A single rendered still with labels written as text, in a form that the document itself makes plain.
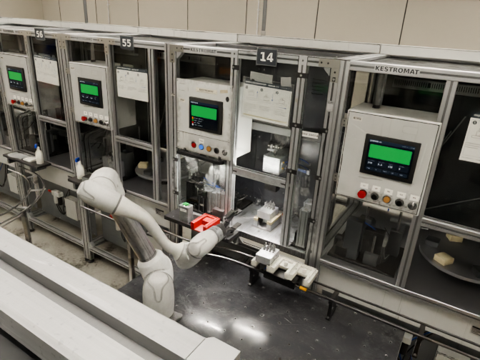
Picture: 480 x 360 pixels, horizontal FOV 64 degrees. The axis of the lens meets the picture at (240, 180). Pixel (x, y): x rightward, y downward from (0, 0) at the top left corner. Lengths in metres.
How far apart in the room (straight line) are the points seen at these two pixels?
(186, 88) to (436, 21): 3.75
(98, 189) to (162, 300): 0.64
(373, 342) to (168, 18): 6.25
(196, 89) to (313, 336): 1.55
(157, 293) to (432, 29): 4.57
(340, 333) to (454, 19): 4.18
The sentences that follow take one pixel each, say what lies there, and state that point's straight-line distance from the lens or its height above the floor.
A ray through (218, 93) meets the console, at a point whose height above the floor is 1.78.
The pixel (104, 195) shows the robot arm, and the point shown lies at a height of 1.42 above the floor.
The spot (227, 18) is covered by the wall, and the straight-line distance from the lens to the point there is 6.58.
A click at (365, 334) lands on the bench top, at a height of 0.68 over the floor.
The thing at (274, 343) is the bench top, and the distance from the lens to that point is 2.10.
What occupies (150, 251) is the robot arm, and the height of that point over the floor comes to 1.00.
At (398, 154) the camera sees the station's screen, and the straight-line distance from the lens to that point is 1.95.
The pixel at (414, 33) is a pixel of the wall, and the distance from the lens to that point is 5.54.
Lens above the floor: 2.17
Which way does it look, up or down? 22 degrees down
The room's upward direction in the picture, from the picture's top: 3 degrees clockwise
